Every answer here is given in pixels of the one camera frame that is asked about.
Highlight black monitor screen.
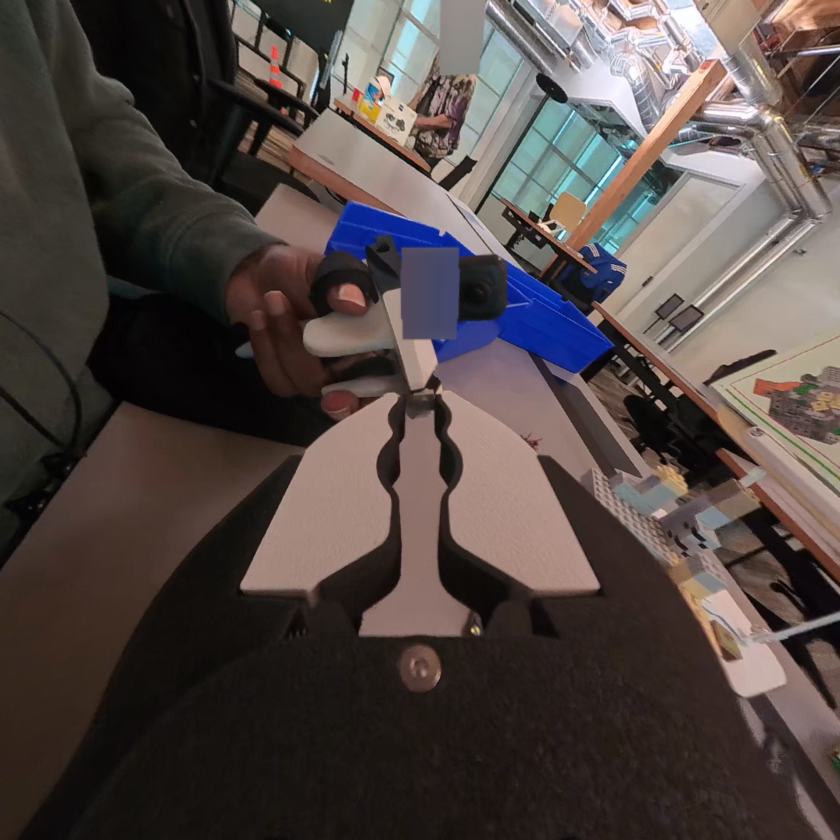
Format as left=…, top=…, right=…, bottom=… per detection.
left=249, top=0, right=355, bottom=56

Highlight black round floor lamp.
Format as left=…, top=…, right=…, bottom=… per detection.
left=476, top=72, right=568, bottom=211

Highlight white printed carton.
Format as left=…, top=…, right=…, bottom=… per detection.
left=354, top=75, right=419, bottom=142

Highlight silver air duct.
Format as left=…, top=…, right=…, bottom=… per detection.
left=486, top=0, right=664, bottom=126

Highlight black cord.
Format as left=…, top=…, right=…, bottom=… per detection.
left=0, top=308, right=88, bottom=519

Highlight wooden pillar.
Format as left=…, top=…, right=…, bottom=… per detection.
left=567, top=59, right=732, bottom=250

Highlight open instruction book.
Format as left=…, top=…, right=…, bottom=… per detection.
left=709, top=335, right=840, bottom=467

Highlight black wrist rest pad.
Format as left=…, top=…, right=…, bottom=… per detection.
left=88, top=289, right=342, bottom=447

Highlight person's left hand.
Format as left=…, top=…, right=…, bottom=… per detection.
left=226, top=246, right=396, bottom=422

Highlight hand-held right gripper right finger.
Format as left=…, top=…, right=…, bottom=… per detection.
left=433, top=392, right=601, bottom=634

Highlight blue plastic bin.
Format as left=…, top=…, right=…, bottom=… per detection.
left=323, top=200, right=526, bottom=363
left=499, top=266, right=616, bottom=378

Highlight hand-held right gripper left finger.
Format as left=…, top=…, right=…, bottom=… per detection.
left=240, top=394, right=404, bottom=636

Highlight silver wall pipes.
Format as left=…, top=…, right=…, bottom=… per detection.
left=682, top=39, right=834, bottom=329

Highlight black office chair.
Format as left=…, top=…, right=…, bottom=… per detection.
left=623, top=394, right=683, bottom=454
left=85, top=0, right=322, bottom=191

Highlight toy brick building model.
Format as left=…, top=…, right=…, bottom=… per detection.
left=581, top=459, right=765, bottom=660

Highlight person's left forearm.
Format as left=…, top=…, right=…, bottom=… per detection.
left=0, top=0, right=290, bottom=326

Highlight blue jacket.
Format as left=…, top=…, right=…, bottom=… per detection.
left=558, top=241, right=627, bottom=309

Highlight grey desk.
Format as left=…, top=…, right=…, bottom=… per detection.
left=0, top=184, right=840, bottom=840

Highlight white flat board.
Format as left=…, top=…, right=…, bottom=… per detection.
left=696, top=587, right=788, bottom=698

